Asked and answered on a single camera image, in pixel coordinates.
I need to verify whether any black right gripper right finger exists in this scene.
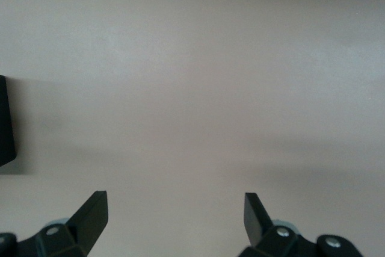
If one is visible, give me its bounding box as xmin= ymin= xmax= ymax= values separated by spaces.
xmin=239 ymin=192 xmax=363 ymax=257

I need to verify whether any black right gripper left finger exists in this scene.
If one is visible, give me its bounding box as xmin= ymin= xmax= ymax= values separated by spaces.
xmin=0 ymin=190 xmax=108 ymax=257

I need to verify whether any black plastic tray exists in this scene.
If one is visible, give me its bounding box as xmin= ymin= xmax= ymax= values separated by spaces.
xmin=0 ymin=75 xmax=16 ymax=167

